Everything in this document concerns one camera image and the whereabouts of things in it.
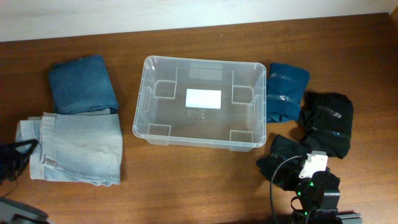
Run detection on dark blue jeans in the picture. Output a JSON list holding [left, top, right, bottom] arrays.
[[48, 55, 119, 114]]

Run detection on clear plastic storage container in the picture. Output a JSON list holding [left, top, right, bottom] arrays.
[[132, 55, 267, 152]]

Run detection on light blue jeans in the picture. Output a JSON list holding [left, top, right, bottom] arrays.
[[16, 110, 123, 187]]

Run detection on large black taped garment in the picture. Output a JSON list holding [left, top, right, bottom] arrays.
[[299, 91, 354, 159]]

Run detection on small black taped garment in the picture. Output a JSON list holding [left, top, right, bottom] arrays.
[[256, 134, 309, 188]]

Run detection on teal cloth bundle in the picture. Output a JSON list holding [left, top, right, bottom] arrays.
[[266, 63, 310, 123]]

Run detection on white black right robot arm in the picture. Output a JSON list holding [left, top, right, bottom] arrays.
[[286, 158, 363, 224]]

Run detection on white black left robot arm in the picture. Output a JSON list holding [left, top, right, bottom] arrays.
[[1, 139, 49, 224]]

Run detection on white label in container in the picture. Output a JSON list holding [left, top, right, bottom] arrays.
[[185, 89, 221, 109]]

